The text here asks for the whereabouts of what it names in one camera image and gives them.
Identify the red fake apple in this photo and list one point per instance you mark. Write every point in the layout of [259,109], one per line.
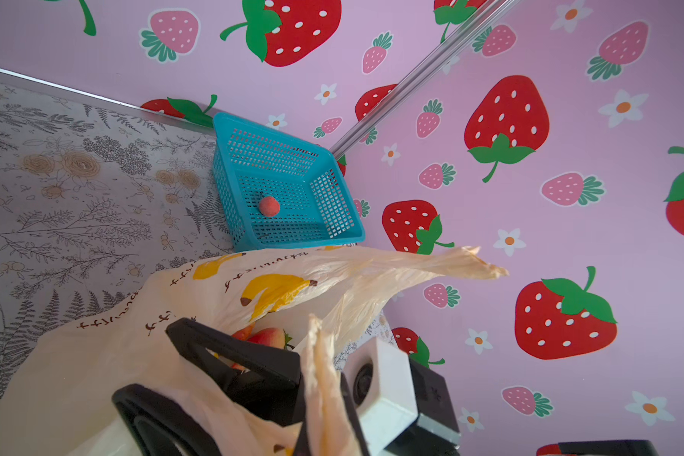
[270,337]

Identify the teal plastic basket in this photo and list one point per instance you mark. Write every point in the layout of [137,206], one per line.
[253,161]

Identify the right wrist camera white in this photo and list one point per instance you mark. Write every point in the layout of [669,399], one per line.
[403,407]

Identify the banana print plastic bag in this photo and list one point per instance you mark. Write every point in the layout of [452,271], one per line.
[58,402]

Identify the small red fake fruit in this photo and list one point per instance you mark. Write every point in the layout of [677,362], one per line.
[269,207]

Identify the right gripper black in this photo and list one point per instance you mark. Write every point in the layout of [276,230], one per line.
[264,380]

